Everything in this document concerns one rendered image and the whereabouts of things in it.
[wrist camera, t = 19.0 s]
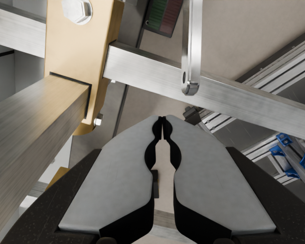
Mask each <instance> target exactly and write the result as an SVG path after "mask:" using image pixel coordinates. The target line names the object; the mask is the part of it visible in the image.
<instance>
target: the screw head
mask: <svg viewBox="0 0 305 244"><path fill-rule="evenodd" d="M61 3H62V8H63V14H64V16H65V17H66V18H68V19H70V20H71V21H72V22H73V23H75V24H78V25H84V24H86V23H88V22H89V21H90V20H91V18H92V5H91V3H90V1H89V0H63V1H62V2H61Z"/></svg>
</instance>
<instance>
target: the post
mask: <svg viewBox="0 0 305 244"><path fill-rule="evenodd" d="M89 90H90V85H87V84H84V83H81V82H77V81H74V80H71V79H67V78H64V77H61V76H57V75H54V74H51V75H49V76H47V77H45V78H43V79H41V80H40V81H38V82H36V83H34V84H32V85H30V86H29V87H27V88H25V89H23V90H21V91H20V92H18V93H16V94H14V95H12V96H10V97H9V98H7V99H5V100H3V101H1V102H0V232H1V230H2V229H3V227H4V226H5V225H6V223H7V222H8V221H9V219H10V218H11V217H12V215H13V214H14V213H15V211H16V210H17V208H18V207H19V206H20V204H21V203H22V201H23V200H24V199H25V197H26V196H27V195H28V193H29V192H30V191H31V190H32V188H33V187H34V186H35V184H36V183H37V181H38V180H39V179H40V177H41V176H42V174H43V173H44V172H45V170H46V169H47V168H48V166H49V165H50V164H51V162H52V161H53V160H54V158H55V157H56V155H57V154H58V153H59V151H60V150H61V149H62V147H63V146H64V145H65V143H66V142H67V140H68V139H69V138H70V136H71V135H72V134H73V132H74V131H75V130H76V128H77V127H78V126H79V124H80V123H81V122H82V120H83V119H84V118H85V114H86V108H87V102H88V96H89Z"/></svg>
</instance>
